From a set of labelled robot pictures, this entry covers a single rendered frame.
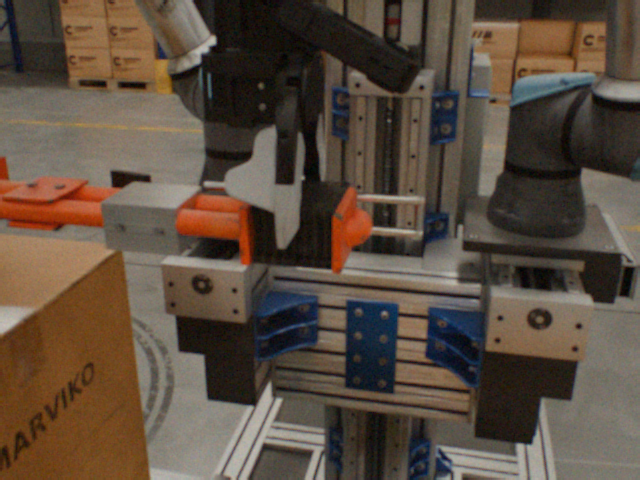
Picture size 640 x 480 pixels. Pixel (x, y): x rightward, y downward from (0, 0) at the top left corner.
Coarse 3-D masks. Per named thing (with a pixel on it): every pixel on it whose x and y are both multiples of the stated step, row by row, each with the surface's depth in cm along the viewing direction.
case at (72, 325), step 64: (0, 256) 81; (64, 256) 81; (0, 320) 67; (64, 320) 74; (128, 320) 88; (0, 384) 64; (64, 384) 75; (128, 384) 90; (0, 448) 65; (64, 448) 76; (128, 448) 91
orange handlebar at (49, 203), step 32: (0, 192) 63; (32, 192) 59; (64, 192) 59; (96, 192) 61; (32, 224) 59; (64, 224) 59; (96, 224) 57; (192, 224) 55; (224, 224) 55; (352, 224) 53
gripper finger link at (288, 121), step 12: (300, 84) 50; (288, 96) 48; (300, 96) 49; (276, 108) 48; (288, 108) 48; (300, 108) 49; (276, 120) 48; (288, 120) 48; (300, 120) 50; (276, 132) 48; (288, 132) 48; (276, 144) 49; (288, 144) 48; (276, 156) 50; (288, 156) 49; (276, 168) 50; (288, 168) 49; (276, 180) 50; (288, 180) 49
